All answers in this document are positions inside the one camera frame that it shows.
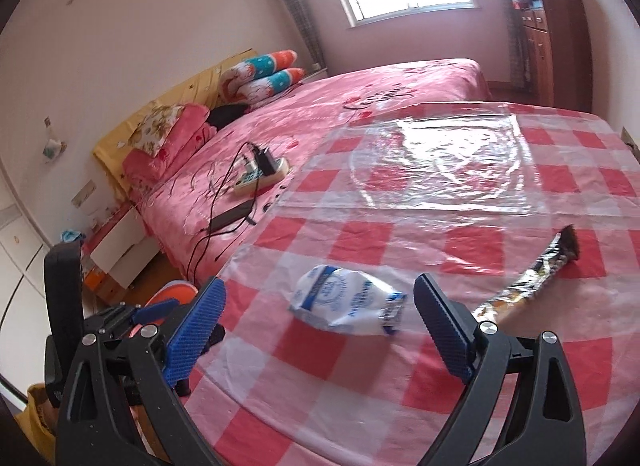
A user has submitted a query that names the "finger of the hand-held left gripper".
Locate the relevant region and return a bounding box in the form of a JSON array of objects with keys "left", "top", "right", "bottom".
[{"left": 131, "top": 298, "right": 180, "bottom": 327}]

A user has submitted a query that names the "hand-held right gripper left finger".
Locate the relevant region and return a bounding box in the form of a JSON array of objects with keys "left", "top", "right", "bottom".
[{"left": 55, "top": 277, "right": 228, "bottom": 466}]

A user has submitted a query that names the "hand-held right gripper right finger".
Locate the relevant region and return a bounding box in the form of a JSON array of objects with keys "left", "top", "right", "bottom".
[{"left": 414, "top": 273, "right": 587, "bottom": 466}]

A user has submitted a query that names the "orange plastic basin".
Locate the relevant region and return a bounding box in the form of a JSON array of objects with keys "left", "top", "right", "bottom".
[{"left": 131, "top": 280, "right": 202, "bottom": 347}]

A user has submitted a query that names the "white blue plastic bag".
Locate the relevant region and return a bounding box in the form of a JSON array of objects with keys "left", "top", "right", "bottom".
[{"left": 289, "top": 265, "right": 407, "bottom": 337}]

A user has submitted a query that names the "orange cardboard box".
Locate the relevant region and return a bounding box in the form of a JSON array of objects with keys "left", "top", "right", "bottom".
[{"left": 82, "top": 266, "right": 123, "bottom": 299}]

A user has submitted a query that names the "white wardrobe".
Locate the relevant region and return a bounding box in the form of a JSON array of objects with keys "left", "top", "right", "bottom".
[{"left": 0, "top": 181, "right": 48, "bottom": 307}]

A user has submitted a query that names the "white red bedside cabinet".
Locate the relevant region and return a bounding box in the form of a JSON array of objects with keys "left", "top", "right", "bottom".
[{"left": 82, "top": 206, "right": 162, "bottom": 291}]

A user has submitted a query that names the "red white checked tablecloth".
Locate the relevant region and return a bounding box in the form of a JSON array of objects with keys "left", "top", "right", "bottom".
[{"left": 185, "top": 100, "right": 640, "bottom": 466}]

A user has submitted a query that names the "black power bank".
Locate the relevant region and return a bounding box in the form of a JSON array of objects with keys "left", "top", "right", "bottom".
[{"left": 207, "top": 198, "right": 257, "bottom": 235}]

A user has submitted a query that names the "foil snack bar wrapper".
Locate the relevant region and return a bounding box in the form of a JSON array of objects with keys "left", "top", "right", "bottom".
[{"left": 470, "top": 225, "right": 582, "bottom": 321}]

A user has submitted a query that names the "beige power strip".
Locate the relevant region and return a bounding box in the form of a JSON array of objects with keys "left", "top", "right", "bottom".
[{"left": 234, "top": 158, "right": 292, "bottom": 197}]

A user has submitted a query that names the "clear plastic table sheet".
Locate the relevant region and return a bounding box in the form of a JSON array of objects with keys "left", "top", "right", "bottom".
[{"left": 220, "top": 102, "right": 548, "bottom": 287}]

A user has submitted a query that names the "black charger plug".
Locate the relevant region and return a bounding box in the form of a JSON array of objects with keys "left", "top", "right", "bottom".
[{"left": 254, "top": 146, "right": 279, "bottom": 177}]

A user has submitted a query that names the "pink plush pillow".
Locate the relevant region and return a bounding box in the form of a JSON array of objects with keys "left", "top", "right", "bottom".
[{"left": 122, "top": 103, "right": 217, "bottom": 191}]

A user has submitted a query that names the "floral pillow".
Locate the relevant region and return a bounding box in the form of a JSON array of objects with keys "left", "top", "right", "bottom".
[{"left": 131, "top": 104, "right": 182, "bottom": 157}]

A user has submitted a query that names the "black cloth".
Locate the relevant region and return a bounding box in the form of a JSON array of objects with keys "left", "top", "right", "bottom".
[{"left": 207, "top": 103, "right": 251, "bottom": 129}]

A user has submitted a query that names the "yellow headboard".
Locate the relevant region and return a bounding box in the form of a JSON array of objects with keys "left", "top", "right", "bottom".
[{"left": 92, "top": 48, "right": 258, "bottom": 197}]

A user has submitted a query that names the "pink bed blanket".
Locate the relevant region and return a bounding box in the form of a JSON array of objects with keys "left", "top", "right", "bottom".
[{"left": 122, "top": 58, "right": 493, "bottom": 271}]

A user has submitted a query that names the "cartoon print pillow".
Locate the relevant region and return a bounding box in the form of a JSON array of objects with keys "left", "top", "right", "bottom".
[
  {"left": 220, "top": 48, "right": 301, "bottom": 89},
  {"left": 235, "top": 67, "right": 307, "bottom": 106}
]

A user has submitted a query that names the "brown wooden cabinet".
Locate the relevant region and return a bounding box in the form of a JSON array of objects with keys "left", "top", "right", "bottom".
[{"left": 520, "top": 0, "right": 593, "bottom": 111}]

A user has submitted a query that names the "wall socket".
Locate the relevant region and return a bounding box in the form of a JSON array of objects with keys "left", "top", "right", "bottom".
[{"left": 70, "top": 183, "right": 98, "bottom": 207}]

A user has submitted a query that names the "black cable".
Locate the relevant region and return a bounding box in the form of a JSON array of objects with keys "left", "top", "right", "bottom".
[{"left": 187, "top": 142, "right": 258, "bottom": 281}]

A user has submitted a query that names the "torn wall sticker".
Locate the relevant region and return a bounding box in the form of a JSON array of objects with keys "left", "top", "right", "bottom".
[{"left": 42, "top": 138, "right": 68, "bottom": 165}]

